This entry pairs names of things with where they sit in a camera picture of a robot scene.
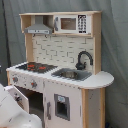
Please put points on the grey cabinet door handle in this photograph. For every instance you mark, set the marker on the grey cabinet door handle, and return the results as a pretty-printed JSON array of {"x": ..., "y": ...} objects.
[{"x": 49, "y": 111}]

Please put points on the red grey left knob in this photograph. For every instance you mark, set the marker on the red grey left knob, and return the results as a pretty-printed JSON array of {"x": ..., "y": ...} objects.
[{"x": 15, "y": 79}]

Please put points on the small metal pot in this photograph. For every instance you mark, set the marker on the small metal pot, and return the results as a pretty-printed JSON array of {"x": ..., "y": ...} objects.
[{"x": 70, "y": 74}]

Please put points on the red grey knob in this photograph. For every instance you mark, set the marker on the red grey knob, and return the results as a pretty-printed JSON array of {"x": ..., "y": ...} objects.
[
  {"x": 33, "y": 84},
  {"x": 15, "y": 79}
]

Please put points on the wooden toy kitchen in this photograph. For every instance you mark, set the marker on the wooden toy kitchen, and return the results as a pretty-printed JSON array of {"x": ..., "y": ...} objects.
[{"x": 87, "y": 98}]

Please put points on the grey range hood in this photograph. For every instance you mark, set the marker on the grey range hood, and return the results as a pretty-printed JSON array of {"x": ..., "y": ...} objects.
[{"x": 38, "y": 27}]

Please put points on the black toy faucet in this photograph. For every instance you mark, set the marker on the black toy faucet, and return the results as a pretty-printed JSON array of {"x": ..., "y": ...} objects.
[{"x": 81, "y": 64}]

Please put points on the red grey right knob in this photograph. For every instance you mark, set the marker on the red grey right knob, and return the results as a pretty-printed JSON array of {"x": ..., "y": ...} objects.
[{"x": 33, "y": 84}]

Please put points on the grey ice dispenser panel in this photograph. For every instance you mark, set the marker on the grey ice dispenser panel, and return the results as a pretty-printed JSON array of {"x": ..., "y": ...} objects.
[{"x": 62, "y": 107}]

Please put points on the grey toy sink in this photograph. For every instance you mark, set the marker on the grey toy sink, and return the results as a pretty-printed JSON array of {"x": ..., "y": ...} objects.
[{"x": 82, "y": 75}]

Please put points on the white oven door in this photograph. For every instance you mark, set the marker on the white oven door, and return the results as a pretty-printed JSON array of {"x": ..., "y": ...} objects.
[{"x": 19, "y": 97}]

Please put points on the white toy microwave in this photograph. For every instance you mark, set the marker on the white toy microwave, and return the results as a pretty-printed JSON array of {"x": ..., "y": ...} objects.
[{"x": 74, "y": 24}]

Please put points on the black stovetop red burners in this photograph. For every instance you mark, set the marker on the black stovetop red burners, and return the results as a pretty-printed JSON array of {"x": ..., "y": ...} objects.
[{"x": 36, "y": 67}]

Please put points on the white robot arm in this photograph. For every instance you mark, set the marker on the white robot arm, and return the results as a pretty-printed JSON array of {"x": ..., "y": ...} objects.
[{"x": 12, "y": 115}]

